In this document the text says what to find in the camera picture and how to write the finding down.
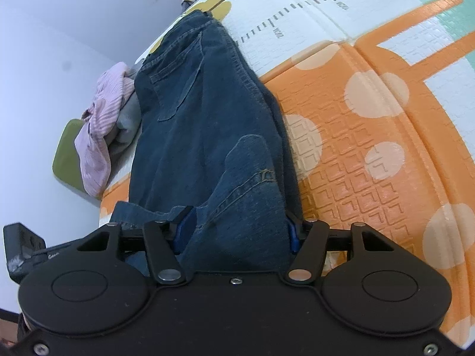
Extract dark blue denim jeans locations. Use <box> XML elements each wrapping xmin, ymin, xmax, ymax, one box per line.
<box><xmin>111</xmin><ymin>10</ymin><xmax>302</xmax><ymax>273</ymax></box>

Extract green upholstered chair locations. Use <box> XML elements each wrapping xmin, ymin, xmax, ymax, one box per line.
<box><xmin>52</xmin><ymin>119</ymin><xmax>100</xmax><ymax>207</ymax></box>

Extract grey garment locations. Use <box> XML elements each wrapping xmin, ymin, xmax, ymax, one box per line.
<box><xmin>105</xmin><ymin>93</ymin><xmax>142</xmax><ymax>172</ymax></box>

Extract pink striped shirt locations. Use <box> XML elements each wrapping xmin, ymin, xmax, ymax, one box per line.
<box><xmin>74</xmin><ymin>62</ymin><xmax>134</xmax><ymax>198</ymax></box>

